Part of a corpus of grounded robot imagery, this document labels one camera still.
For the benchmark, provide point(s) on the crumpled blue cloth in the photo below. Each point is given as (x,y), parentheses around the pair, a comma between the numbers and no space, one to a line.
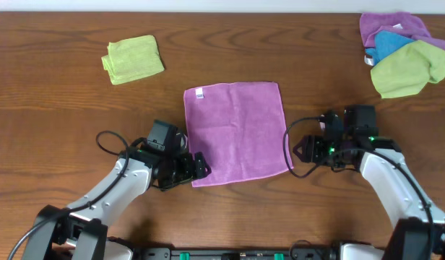
(386,43)

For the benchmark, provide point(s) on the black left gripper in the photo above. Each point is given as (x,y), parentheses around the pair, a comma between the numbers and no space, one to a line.
(193,167)

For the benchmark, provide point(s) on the pink microfiber cloth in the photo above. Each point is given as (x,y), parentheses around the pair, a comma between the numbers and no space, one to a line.
(239,128)

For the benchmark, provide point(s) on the folded light green cloth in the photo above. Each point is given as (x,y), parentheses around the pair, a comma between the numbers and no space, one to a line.
(132,59)

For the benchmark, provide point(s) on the crumpled green cloth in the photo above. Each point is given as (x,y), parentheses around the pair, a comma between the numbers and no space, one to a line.
(408,70)

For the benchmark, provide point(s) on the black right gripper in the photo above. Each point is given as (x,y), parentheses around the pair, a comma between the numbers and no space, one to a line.
(313,149)

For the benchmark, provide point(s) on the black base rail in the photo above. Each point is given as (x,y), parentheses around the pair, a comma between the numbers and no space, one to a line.
(301,253)

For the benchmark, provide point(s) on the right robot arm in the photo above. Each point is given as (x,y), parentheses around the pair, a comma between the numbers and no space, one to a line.
(418,224)

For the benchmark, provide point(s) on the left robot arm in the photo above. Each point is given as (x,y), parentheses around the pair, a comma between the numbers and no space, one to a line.
(84,223)

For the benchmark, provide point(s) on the crumpled purple cloth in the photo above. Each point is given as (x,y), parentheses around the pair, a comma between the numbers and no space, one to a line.
(401,23)

